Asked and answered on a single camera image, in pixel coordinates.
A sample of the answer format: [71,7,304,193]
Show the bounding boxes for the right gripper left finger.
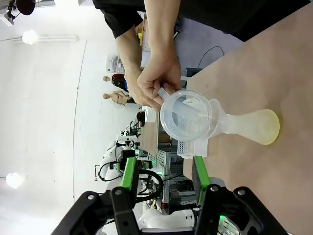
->
[50,156,141,235]

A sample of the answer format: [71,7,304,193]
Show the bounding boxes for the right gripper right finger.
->
[191,155,288,235]

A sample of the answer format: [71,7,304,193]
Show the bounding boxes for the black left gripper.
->
[114,149,153,172]

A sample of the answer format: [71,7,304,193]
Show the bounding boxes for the clear plastic handled beaker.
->
[157,83,217,143]

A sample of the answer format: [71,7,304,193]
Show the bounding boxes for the person's left forearm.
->
[143,0,178,60]

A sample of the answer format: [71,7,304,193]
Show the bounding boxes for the person's right forearm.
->
[114,24,143,74]

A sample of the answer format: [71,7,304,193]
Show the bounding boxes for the person's right hand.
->
[124,69,162,111]

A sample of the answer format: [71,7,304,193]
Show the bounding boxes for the person's left hand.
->
[136,54,182,106]

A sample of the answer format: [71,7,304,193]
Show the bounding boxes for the grey metal rack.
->
[156,143,184,177]

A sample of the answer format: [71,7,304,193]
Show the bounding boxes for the white cylinder container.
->
[144,108,157,123]

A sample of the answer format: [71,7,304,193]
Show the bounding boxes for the bare beige mannequin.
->
[102,90,138,107]

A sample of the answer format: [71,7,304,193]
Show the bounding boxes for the mannequin in dark red clothes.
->
[102,72,130,89]

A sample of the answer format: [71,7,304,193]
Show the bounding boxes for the translucent plastic conical flask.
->
[215,108,280,146]

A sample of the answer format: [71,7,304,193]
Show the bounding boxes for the translucent plastic funnel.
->
[206,97,229,141]

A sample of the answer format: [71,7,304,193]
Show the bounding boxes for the dark power strip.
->
[186,67,204,77]

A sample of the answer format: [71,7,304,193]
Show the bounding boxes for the round ceiling lamp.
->
[5,171,24,190]
[21,29,39,46]

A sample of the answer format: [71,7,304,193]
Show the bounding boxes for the stacked cardboard boxes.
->
[135,11,154,52]

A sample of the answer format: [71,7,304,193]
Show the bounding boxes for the long ceiling tube light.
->
[36,34,80,41]

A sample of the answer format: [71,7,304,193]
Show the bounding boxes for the person in black t-shirt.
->
[92,0,313,43]

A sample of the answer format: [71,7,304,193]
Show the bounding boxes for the black dome fixture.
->
[16,0,38,16]

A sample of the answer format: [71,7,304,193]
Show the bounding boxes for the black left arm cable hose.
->
[135,168,165,204]

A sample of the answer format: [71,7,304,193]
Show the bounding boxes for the wall poster with pictures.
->
[106,54,126,73]

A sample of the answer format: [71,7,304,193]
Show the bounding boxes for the black floor cable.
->
[197,46,225,71]

